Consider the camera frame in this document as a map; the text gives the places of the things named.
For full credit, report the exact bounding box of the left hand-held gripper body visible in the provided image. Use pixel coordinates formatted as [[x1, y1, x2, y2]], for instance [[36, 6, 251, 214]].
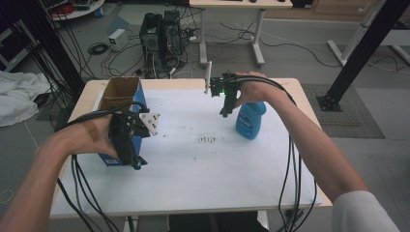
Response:
[[107, 110, 161, 147]]

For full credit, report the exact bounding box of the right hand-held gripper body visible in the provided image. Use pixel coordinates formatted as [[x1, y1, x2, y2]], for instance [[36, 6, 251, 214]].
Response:
[[204, 60, 242, 99]]

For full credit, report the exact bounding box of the blue plastic bottle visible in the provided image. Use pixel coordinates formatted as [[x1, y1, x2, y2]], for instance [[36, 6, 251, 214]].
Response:
[[234, 101, 268, 141]]

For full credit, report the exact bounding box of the blue cardboard box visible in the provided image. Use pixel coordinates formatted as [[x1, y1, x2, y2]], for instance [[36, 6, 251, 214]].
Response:
[[97, 75, 150, 168]]

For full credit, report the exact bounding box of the person's right hand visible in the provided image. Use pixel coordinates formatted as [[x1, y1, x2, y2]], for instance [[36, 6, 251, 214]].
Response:
[[235, 71, 282, 109]]

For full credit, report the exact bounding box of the person's left hand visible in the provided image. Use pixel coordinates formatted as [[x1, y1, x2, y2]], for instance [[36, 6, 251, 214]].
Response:
[[60, 114, 119, 159]]

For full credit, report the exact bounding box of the wooden desk with white legs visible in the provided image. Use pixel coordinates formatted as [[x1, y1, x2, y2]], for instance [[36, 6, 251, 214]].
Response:
[[189, 0, 294, 68]]

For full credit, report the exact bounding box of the white table mat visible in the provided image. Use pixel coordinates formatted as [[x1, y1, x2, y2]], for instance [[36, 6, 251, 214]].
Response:
[[49, 88, 323, 218]]

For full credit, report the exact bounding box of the light wooden table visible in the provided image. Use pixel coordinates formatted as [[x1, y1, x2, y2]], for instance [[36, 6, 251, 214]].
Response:
[[48, 77, 334, 220]]

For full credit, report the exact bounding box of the black computer tower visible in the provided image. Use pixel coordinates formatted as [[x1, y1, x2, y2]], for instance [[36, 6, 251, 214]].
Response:
[[138, 12, 164, 80], [161, 10, 186, 67]]

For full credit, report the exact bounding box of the small white box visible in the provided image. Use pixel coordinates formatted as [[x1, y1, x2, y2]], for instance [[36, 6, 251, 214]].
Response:
[[107, 27, 130, 53]]

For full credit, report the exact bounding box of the crumpled white cloth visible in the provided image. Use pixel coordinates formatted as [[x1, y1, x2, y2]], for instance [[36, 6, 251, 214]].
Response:
[[0, 70, 51, 129]]

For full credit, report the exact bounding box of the round white table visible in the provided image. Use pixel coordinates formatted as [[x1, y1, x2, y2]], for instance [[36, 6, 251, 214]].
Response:
[[41, 0, 106, 22]]

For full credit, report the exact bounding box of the grey floor mat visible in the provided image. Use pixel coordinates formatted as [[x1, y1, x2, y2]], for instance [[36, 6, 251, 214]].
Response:
[[301, 83, 387, 140]]

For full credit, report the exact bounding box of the white metal stand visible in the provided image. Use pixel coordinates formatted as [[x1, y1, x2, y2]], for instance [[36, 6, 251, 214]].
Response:
[[326, 0, 389, 68]]

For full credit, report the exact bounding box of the dark equipment rack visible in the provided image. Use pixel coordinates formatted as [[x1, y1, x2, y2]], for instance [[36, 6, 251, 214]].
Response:
[[0, 19, 38, 73]]

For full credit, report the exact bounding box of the person's white sleeve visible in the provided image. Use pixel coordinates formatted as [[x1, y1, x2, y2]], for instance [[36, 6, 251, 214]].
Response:
[[331, 189, 401, 232]]

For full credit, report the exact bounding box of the left gripper black cable bundle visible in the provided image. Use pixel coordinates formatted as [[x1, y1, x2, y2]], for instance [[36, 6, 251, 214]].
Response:
[[54, 101, 151, 232]]

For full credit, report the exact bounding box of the gripper black cable bundle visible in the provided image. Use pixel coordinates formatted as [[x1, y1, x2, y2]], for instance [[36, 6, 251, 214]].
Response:
[[54, 101, 151, 232], [231, 72, 319, 232]]

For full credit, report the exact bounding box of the long black floor cable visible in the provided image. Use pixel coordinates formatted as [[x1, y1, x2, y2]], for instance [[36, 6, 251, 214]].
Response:
[[219, 20, 343, 70]]

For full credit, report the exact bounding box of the coiled black cable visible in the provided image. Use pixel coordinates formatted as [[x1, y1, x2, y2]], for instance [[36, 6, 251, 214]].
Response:
[[87, 41, 110, 56]]

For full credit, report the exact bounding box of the right gripper black cable bundle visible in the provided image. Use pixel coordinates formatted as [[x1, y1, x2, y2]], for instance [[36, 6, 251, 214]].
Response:
[[231, 72, 319, 232]]

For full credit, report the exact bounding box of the black metal post with cables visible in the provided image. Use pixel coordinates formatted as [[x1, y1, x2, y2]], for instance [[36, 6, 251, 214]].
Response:
[[12, 0, 87, 99]]

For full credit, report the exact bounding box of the black metal post with base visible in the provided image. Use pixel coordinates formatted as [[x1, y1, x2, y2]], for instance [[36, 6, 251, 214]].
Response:
[[315, 0, 410, 113]]

